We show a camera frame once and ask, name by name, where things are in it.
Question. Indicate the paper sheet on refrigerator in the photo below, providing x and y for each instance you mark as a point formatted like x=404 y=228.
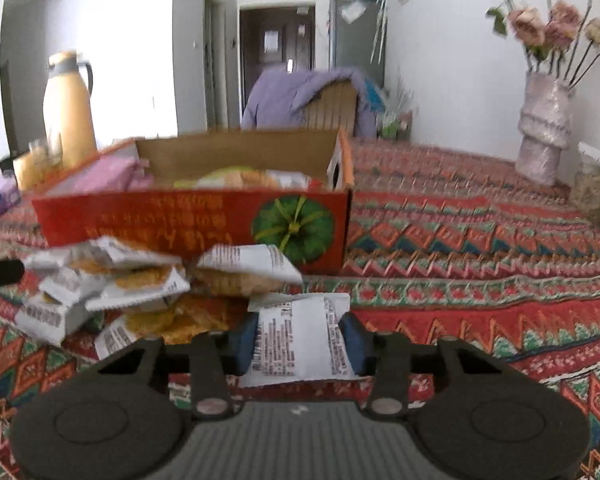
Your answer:
x=352 y=11

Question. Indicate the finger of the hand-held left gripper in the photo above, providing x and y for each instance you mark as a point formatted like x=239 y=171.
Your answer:
x=2 y=271

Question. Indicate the grey interior door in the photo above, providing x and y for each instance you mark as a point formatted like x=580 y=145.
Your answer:
x=214 y=70

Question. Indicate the white paper notice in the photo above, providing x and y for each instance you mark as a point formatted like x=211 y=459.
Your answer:
x=271 y=41

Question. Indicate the purple jacket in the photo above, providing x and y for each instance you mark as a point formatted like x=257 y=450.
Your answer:
x=280 y=100

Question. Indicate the yellow thermos jug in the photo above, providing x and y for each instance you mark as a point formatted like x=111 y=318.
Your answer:
x=70 y=115

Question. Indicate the pile of white snack packets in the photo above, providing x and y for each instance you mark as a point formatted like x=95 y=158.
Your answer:
x=125 y=280

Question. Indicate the yellow cup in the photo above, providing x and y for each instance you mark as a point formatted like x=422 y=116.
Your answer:
x=25 y=172

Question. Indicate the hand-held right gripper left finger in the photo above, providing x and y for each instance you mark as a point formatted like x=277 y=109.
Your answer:
x=243 y=345

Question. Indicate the pink ceramic vase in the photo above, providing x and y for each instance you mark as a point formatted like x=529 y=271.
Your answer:
x=542 y=130

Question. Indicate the white umbrella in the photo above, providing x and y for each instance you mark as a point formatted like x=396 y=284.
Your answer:
x=378 y=35

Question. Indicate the rack of small bottles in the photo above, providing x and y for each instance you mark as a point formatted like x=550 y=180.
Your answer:
x=392 y=127

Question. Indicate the grey refrigerator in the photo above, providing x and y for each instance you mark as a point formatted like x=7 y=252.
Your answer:
x=355 y=45

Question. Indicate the white cracker packet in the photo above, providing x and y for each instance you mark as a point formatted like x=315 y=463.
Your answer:
x=300 y=340

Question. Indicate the dried pink rose bouquet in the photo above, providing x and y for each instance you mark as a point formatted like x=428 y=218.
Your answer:
x=527 y=25

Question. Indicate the dark brown door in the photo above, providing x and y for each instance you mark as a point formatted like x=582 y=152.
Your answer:
x=252 y=60

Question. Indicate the wooden chair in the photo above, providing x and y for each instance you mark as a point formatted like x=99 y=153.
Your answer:
x=330 y=107

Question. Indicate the glass cup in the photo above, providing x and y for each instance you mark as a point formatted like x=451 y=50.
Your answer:
x=47 y=160

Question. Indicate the pink snack packet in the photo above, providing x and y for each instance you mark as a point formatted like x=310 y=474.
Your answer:
x=105 y=172
x=143 y=175

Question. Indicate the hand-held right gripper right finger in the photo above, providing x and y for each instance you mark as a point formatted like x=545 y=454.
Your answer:
x=352 y=345

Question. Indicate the red cardboard box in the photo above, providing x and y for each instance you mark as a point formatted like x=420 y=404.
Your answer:
x=130 y=220

